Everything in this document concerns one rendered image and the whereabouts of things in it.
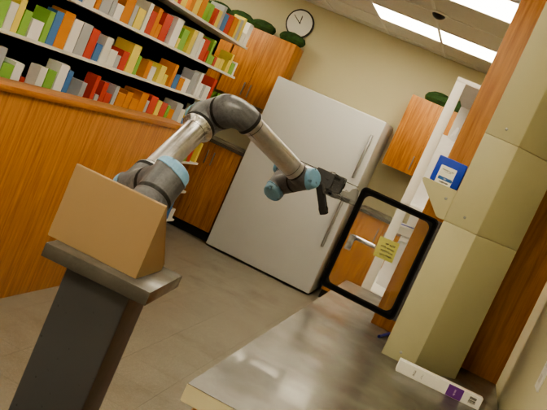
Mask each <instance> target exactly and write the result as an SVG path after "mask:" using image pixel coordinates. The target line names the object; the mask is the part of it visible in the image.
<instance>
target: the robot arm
mask: <svg viewBox="0 0 547 410"><path fill-rule="evenodd" d="M230 128H232V129H237V130H238V131H239V132H240V133H241V134H242V135H245V134H246V135H247V136H248V137H249V138H250V139H251V140H252V141H253V142H254V143H255V144H256V146H257V147H258V148H259V149H260V150H261V151H262V152H263V153H264V154H265V155H266V156H267V157H268V158H269V159H270V160H271V161H272V162H273V163H274V165H273V171H274V174H273V175H272V177H271V178H270V179H269V181H267V184H266V186H265V188H264V193H265V195H266V197H267V198H269V199H270V200H273V201H278V200H280V199H281V198H282V197H283V195H284V194H289V193H295V192H298V191H303V190H311V189H315V188H316V191H317V201H318V210H319V213H320V215H325V214H328V206H327V201H326V195H328V196H330V197H332V198H336V199H339V200H341V201H343V202H346V203H349V204H351V205H353V206H354V205H355V203H356V201H357V199H358V195H359V190H358V189H352V190H350V191H349V192H348V191H346V190H345V191H342V190H343V189H344V187H345V186H346V182H347V179H346V178H344V177H341V176H340V175H338V174H336V172H328V171H326V170H325V169H323V168H319V167H318V168H317V169H316V168H311V167H309V166H308V165H305V164H303V163H302V162H301V161H300V160H299V159H298V158H297V157H296V156H295V155H294V153H293V152H292V151H291V150H290V149H289V148H288V147H287V146H286V145H285V144H284V143H283V141H282V140H281V139H280V138H279V137H278V136H277V135H276V134H275V133H274V132H273V130H272V129H271V128H270V127H269V126H268V125H267V124H266V123H265V122H264V121H263V120H262V114H260V113H259V112H258V110H257V109H255V108H254V106H252V105H251V104H250V103H249V102H247V101H246V100H244V99H242V98H240V97H238V96H236V95H233V94H221V95H218V96H216V97H213V98H209V99H205V100H203V101H198V102H195V103H193V104H192V105H190V106H189V107H188V108H187V109H186V112H185V117H184V119H183V125H182V126H181V127H180V128H179V129H178V130H177V131H176V132H175V133H174V134H172V135H171V136H170V137H169V138H168V139H167V140H166V141H165V142H164V143H163V144H162V145H161V146H160V147H159V148H158V149H157V150H156V151H155V152H154V153H153V154H151V155H150V156H149V157H148V158H147V159H140V160H139V161H137V162H136V163H135V164H134V165H133V166H132V167H131V168H130V169H129V170H128V171H126V172H120V173H119V174H117V175H116V176H115V177H114V179H113V181H116V182H118V183H121V184H122V185H125V186H127V187H129V188H130V189H132V190H135V191H137V192H139V193H141V194H144V195H146V196H147V197H149V198H152V199H154V200H155V201H157V202H159V203H163V204H164V205H166V206H167V211H168V209H169V208H170V207H171V206H172V205H173V203H174V202H175V200H176V199H177V197H178V196H179V195H180V193H181V192H182V191H183V190H184V189H185V188H186V185H187V184H188V182H189V180H190V179H189V174H188V172H187V170H186V168H185V167H184V166H183V165H182V164H181V162H182V161H183V160H184V159H185V158H186V157H187V156H188V155H189V154H190V153H191V152H192V151H193V150H194V149H195V148H196V147H197V146H198V145H199V144H200V143H201V142H208V141H209V140H211V138H212V137H213V136H214V135H215V134H216V133H218V132H219V131H221V130H225V129H230Z"/></svg>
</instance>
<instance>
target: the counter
mask: <svg viewBox="0 0 547 410"><path fill-rule="evenodd" d="M374 314H375V312H372V311H371V310H369V309H367V308H365V307H362V306H361V305H360V304H358V303H355V302H353V301H352V300H350V299H347V298H345V297H343V296H342V295H340V294H337V293H335V292H334V291H333V290H330V291H329V292H327V293H326V294H324V295H323V296H321V297H320V298H318V299H316V300H315V301H313V302H312V303H310V304H309V305H308V306H306V307H304V308H302V309H301V310H299V311H298V312H297V313H295V314H294V315H292V316H290V317H289V318H287V319H285V320H284V321H283V322H281V323H280V324H278V325H276V326H275V327H273V328H272V329H270V330H269V331H267V332H266V333H264V334H262V335H261V336H260V337H259V338H257V339H255V340H253V341H252V342H250V343H248V344H247V345H246V346H245V347H243V348H241V349H240V350H238V351H236V352H235V353H234V354H232V355H230V356H229V357H227V358H226V359H224V360H223V361H222V362H220V363H218V364H216V365H215V366H213V367H212V368H210V369H209V370H208V371H206V372H205V373H202V374H201V375H199V376H198V377H197V378H195V379H194V380H192V381H191V382H189V383H188V384H187V385H186V388H185V390H184V392H183V394H182V397H181V401H182V402H184V403H186V404H188V405H190V406H191V407H192V408H195V409H197V410H476V409H474V408H472V407H470V406H468V405H466V404H463V403H461V402H459V401H457V400H455V399H453V398H451V397H449V396H447V395H444V394H442V393H440V392H439V391H437V390H434V389H432V388H430V387H429V386H426V385H424V384H422V383H420V382H417V381H415V380H414V379H412V378H410V377H407V376H405V375H404V374H401V373H398V372H397V371H396V366H397V364H398V362H399V361H397V360H394V359H393V358H391V357H389V356H387V355H384V354H383V353H382V350H383V348H384V346H385V344H386V342H387V339H388V337H389V335H388V336H386V337H382V338H378V335H380V334H385V333H388V332H389V331H387V330H385V329H383V328H381V327H379V326H377V325H375V324H373V323H371V321H372V319H373V317H374ZM439 376H440V375H439ZM441 377H443V378H445V379H447V380H449V381H451V382H453V383H456V384H458V385H459V386H462V387H464V388H466V389H467V390H470V391H473V392H475V393H476V394H478V395H481V396H483V399H484V400H483V402H482V403H481V405H480V407H479V410H498V405H497V389H496V384H494V383H492V382H490V381H488V380H486V379H484V378H482V377H480V376H478V375H476V374H474V373H472V372H470V371H468V370H466V369H464V368H462V367H461V368H460V369H459V372H458V374H457V376H456V378H455V379H452V378H449V377H444V376H441Z"/></svg>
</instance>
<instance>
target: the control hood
mask: <svg viewBox="0 0 547 410"><path fill-rule="evenodd" d="M422 181H423V184H424V185H425V188H426V190H427V194H428V196H429V199H430V201H431V205H432V207H433V209H434V212H435V215H436V216H437V217H438V218H440V219H441V220H444V218H445V217H446V214H447V212H448V210H449V208H450V206H451V204H452V202H453V199H454V197H455V195H456V193H457V190H454V189H451V188H449V187H447V186H445V185H441V184H440V183H438V182H436V181H433V180H432V179H430V178H427V177H423V178H422Z"/></svg>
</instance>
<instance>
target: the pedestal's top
mask: <svg viewBox="0 0 547 410"><path fill-rule="evenodd" d="M41 256H43V257H45V258H47V259H49V260H52V261H54V262H56V263H57V264H60V265H62V266H64V267H65V268H68V269H70V270H72V271H73V272H75V273H79V274H81V275H82V276H84V277H87V278H89V279H90V280H92V281H95V282H97V283H98V284H100V285H102V286H105V287H107V288H109V289H111V290H114V291H115V292H117V293H119V294H122V295H124V296H125V297H127V298H129V299H132V300H133V301H135V302H137V303H140V304H142V305H144V306H146V305H147V304H149V303H151V302H152V301H154V300H156V299H158V298H159V297H161V296H163V295H164V294H167V293H168V292H169V291H171V290H174V289H175V288H177V287H178V285H179V283H180V280H181V279H182V275H180V274H178V273H175V272H174V271H172V270H170V269H168V268H166V267H163V268H162V270H161V271H159V272H156V273H152V274H149V275H146V276H144V277H140V278H137V279H135V278H133V277H131V276H129V275H127V274H125V273H123V272H121V271H119V270H117V269H115V268H113V267H111V266H109V265H107V264H105V263H103V262H101V261H99V260H97V259H95V258H93V257H91V256H89V255H87V254H85V253H83V252H81V251H79V250H77V249H75V248H73V247H71V246H69V245H67V244H65V243H63V242H61V241H59V240H54V241H51V242H46V245H45V246H44V249H43V251H42V254H41Z"/></svg>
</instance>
